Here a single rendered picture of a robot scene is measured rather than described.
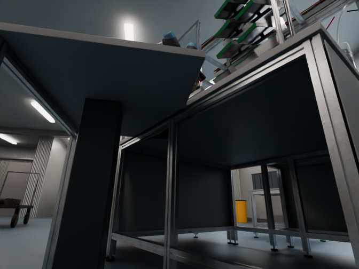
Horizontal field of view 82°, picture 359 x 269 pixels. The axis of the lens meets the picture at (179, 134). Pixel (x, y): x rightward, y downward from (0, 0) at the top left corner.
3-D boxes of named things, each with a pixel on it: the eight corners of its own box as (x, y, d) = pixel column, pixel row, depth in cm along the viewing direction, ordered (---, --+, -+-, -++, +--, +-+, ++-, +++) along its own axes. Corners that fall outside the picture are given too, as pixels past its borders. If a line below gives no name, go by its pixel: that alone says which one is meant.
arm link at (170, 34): (125, 57, 167) (174, 28, 142) (133, 70, 172) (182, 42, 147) (118, 62, 159) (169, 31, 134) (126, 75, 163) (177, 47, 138)
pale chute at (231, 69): (232, 73, 103) (227, 66, 103) (216, 86, 114) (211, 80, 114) (257, 55, 119) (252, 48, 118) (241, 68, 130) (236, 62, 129)
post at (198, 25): (200, 121, 154) (198, 21, 188) (197, 123, 156) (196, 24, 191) (203, 123, 156) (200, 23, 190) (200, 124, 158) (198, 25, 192)
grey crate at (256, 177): (297, 187, 249) (293, 167, 257) (251, 190, 296) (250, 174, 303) (312, 189, 273) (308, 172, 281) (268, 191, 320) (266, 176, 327)
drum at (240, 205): (250, 222, 598) (248, 200, 619) (237, 222, 592) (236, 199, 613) (244, 221, 636) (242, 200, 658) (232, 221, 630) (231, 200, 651)
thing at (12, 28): (-29, 25, 59) (-25, 18, 60) (71, 132, 143) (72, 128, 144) (205, 57, 70) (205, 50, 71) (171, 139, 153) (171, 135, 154)
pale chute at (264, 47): (259, 57, 92) (253, 49, 92) (239, 73, 103) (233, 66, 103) (282, 39, 107) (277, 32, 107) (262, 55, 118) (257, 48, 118)
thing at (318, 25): (321, 28, 58) (319, 20, 59) (118, 145, 171) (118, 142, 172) (406, 135, 138) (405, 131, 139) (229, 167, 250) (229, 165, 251)
